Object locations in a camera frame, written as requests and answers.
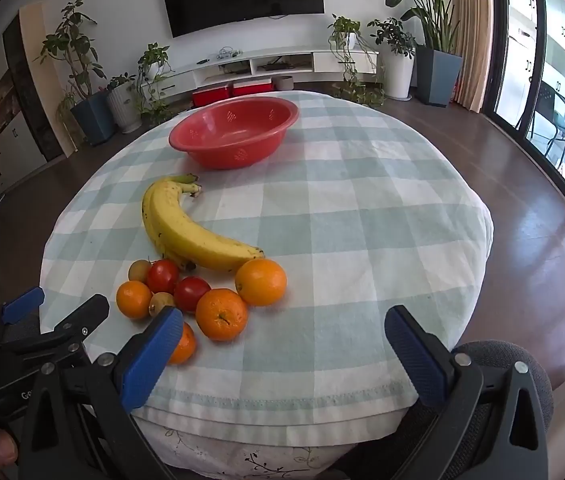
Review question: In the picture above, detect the white floral cloth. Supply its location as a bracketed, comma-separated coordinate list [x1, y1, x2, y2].
[135, 400, 413, 480]

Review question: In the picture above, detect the white television cabinet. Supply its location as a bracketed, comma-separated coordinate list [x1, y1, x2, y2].
[150, 49, 379, 98]

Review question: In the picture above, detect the green white checked tablecloth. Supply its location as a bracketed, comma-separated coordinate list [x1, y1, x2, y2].
[40, 91, 493, 436]

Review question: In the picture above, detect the broad-leaf plant in grey-blue pot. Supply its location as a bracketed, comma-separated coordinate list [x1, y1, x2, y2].
[367, 0, 492, 108]

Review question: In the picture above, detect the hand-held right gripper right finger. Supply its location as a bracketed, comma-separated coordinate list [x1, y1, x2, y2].
[385, 305, 550, 480]

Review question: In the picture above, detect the beige curtain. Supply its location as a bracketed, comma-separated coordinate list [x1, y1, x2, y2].
[449, 0, 494, 113]

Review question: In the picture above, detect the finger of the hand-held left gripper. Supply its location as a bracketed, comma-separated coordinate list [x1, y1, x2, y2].
[0, 287, 46, 356]
[0, 294, 110, 401]

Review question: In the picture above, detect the orange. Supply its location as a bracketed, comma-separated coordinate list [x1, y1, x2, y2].
[116, 280, 154, 320]
[167, 322, 197, 365]
[235, 258, 288, 307]
[195, 288, 249, 342]

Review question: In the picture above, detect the plant in white ribbed pot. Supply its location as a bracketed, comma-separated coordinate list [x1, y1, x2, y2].
[107, 74, 143, 133]

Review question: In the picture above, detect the grey fabric chair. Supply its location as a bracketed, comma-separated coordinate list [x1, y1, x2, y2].
[455, 340, 555, 480]

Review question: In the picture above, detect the trailing pothos plant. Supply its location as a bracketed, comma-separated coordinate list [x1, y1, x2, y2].
[137, 42, 176, 126]
[329, 14, 385, 106]

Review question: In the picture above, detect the yellow banana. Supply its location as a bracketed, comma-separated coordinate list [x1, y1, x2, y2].
[142, 182, 197, 272]
[145, 174, 266, 272]

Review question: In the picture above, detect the wall cabinet with dark panel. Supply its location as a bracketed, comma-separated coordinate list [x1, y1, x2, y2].
[0, 2, 68, 201]

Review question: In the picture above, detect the black-framed glass door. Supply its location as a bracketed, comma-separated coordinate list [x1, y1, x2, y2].
[482, 0, 565, 216]

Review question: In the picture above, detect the red tomato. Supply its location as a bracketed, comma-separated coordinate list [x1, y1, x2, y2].
[146, 259, 180, 295]
[173, 276, 212, 313]

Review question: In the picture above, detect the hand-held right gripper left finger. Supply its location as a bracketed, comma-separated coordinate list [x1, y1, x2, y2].
[17, 305, 186, 480]

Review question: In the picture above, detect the small-leaf tree in blue pot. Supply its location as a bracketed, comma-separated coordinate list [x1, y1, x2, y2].
[37, 0, 116, 146]

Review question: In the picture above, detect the brown kiwi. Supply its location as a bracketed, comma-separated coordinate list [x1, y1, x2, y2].
[149, 292, 176, 317]
[128, 259, 152, 282]

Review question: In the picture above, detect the plant in white round pot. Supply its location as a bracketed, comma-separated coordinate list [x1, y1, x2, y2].
[368, 17, 415, 101]

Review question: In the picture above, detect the red storage box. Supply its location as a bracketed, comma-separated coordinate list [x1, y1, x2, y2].
[192, 86, 234, 108]
[232, 81, 274, 97]

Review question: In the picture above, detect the red plastic basin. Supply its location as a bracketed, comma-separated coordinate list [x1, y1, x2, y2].
[169, 96, 299, 170]

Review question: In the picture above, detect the outdoor metal chair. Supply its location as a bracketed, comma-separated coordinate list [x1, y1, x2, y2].
[527, 80, 565, 161]

